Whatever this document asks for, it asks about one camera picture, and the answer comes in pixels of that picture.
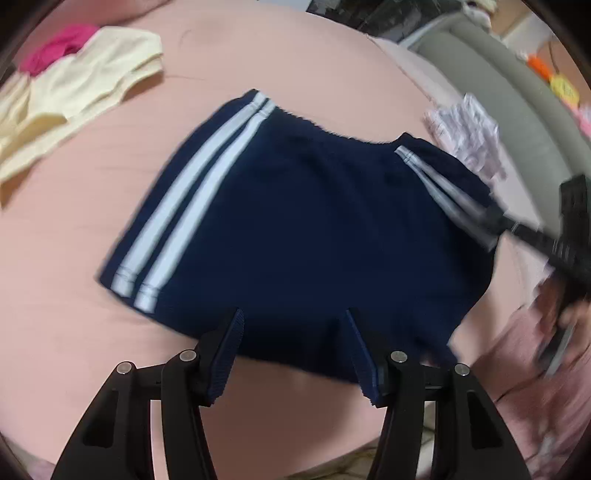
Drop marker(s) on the orange plush toy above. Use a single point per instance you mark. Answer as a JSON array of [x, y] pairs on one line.
[[540, 67]]

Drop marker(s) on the white lilac patterned garment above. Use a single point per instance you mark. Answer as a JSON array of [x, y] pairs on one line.
[[466, 131]]

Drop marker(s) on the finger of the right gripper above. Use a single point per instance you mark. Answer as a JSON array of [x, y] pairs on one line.
[[496, 223]]

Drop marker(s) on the cream yellow garment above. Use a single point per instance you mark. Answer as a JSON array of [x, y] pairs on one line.
[[39, 113]]

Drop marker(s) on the magenta pink garment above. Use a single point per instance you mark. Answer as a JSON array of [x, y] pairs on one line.
[[66, 42]]

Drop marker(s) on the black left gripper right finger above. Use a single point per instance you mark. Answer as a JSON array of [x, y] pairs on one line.
[[472, 440]]

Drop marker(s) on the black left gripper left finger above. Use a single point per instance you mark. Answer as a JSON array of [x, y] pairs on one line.
[[112, 440]]

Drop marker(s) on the pink fuzzy sleeve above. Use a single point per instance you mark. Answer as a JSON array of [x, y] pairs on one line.
[[546, 416]]

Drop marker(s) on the light pink pillow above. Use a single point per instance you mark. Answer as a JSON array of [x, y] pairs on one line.
[[437, 89]]

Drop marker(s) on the navy shorts with white stripes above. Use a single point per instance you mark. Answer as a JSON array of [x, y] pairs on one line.
[[265, 212]]

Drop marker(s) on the person's right hand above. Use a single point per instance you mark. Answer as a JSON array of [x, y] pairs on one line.
[[548, 303]]

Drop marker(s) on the yellow plush toy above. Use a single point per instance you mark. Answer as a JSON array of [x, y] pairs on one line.
[[564, 90]]

